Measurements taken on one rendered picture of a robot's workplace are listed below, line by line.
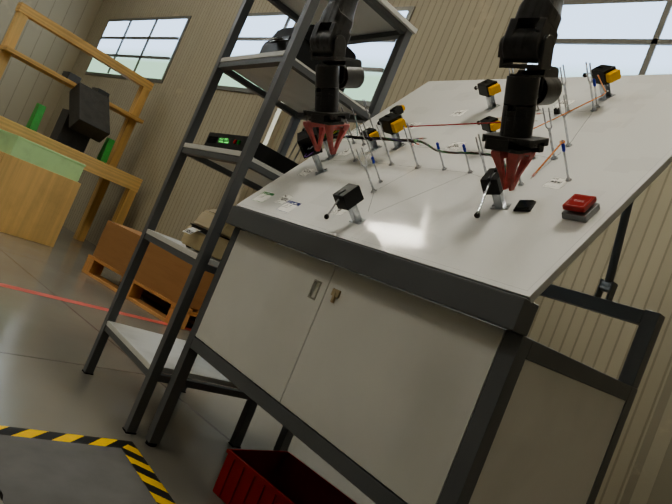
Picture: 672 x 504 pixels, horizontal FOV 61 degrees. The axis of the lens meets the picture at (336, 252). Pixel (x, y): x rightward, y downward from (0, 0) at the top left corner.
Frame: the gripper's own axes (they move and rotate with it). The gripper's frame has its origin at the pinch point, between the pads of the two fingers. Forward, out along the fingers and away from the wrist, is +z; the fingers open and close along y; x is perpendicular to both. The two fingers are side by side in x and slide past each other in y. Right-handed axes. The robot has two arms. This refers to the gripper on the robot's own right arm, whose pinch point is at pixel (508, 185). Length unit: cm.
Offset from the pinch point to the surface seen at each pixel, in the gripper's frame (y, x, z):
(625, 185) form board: -8.5, -36.4, 3.1
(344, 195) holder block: 50, -7, 13
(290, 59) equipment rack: 113, -42, -20
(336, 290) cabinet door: 45, -1, 36
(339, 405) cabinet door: 29, 13, 57
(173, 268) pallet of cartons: 318, -101, 134
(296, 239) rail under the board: 66, -5, 28
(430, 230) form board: 26.2, -13.5, 17.6
